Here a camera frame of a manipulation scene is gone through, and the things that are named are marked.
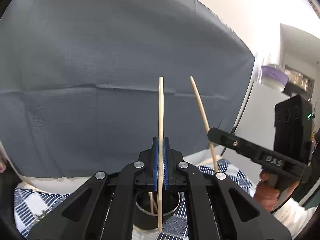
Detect wooden chopstick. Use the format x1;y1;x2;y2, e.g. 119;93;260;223
190;76;219;172
157;76;164;233
151;199;158;213
148;192;153;214

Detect person's right hand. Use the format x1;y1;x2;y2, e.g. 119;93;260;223
253;171;280;211

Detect person's left hand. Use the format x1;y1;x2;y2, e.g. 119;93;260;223
0;159;7;173

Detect white cabinet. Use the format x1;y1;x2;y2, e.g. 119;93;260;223
234;82;289;150

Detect black cylindrical utensil holder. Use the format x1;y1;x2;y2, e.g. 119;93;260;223
133;191;181;230

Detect purple lidded container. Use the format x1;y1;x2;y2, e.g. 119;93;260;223
261;66;289;92

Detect grey fabric sofa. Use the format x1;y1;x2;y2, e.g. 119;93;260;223
1;0;254;178

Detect blue white patterned tablecloth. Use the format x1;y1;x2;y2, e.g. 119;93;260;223
14;158;256;239

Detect black cable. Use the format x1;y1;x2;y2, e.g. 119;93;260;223
218;117;238;156

